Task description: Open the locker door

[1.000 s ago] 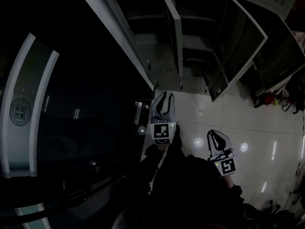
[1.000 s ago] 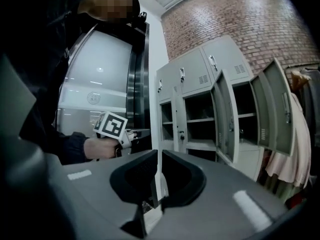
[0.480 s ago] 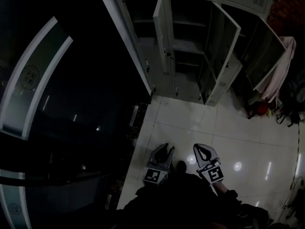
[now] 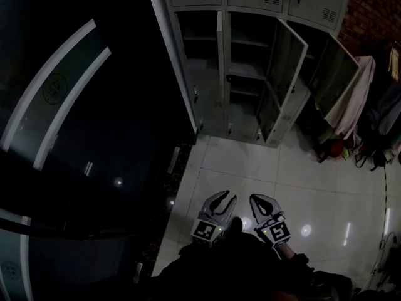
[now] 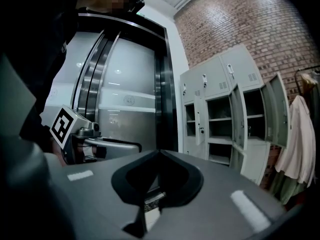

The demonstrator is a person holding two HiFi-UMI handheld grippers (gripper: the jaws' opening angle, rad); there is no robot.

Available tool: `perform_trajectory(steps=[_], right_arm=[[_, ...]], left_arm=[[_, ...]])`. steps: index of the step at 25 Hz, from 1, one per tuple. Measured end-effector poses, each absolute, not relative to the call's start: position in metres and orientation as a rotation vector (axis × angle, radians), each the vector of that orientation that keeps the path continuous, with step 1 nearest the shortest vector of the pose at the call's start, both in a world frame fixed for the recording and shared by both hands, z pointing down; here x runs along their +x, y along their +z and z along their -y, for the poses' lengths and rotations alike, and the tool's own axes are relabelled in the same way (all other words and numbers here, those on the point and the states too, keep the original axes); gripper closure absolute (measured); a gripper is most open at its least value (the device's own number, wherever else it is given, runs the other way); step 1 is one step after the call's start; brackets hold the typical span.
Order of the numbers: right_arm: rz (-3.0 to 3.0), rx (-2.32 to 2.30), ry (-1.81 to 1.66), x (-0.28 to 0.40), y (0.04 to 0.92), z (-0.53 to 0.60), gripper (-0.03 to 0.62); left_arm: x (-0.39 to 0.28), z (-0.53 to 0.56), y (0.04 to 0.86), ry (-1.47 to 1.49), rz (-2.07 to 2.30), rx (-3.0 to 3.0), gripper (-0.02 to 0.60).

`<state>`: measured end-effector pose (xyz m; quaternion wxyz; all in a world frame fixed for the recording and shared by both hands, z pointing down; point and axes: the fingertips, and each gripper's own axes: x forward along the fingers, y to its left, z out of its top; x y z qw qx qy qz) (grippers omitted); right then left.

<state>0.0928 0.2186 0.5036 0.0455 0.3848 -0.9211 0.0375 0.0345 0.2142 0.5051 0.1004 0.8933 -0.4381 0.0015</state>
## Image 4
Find yellow hanging cloth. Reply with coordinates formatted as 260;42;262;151
387;46;400;82

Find glass door with frosted stripes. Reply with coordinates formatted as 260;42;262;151
0;18;176;181

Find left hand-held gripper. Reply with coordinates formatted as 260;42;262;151
190;189;238;248

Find person's right forearm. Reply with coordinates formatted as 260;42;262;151
277;243;296;261

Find glass panel with frosted stripe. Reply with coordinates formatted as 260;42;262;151
0;207;138;301

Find pink hanging cloth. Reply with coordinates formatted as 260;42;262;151
324;55;377;141

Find set of grey locker doors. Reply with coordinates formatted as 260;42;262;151
165;0;361;149

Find grey metal locker cabinet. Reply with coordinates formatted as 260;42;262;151
144;0;361;149

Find dark hanging clothes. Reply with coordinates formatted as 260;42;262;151
365;42;401;152

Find person's dark clothing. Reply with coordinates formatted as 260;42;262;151
149;216;357;301

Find thin cable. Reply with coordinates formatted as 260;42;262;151
368;230;399;292

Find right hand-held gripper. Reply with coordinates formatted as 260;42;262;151
249;194;293;250

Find pile of bags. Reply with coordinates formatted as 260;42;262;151
315;129;401;172

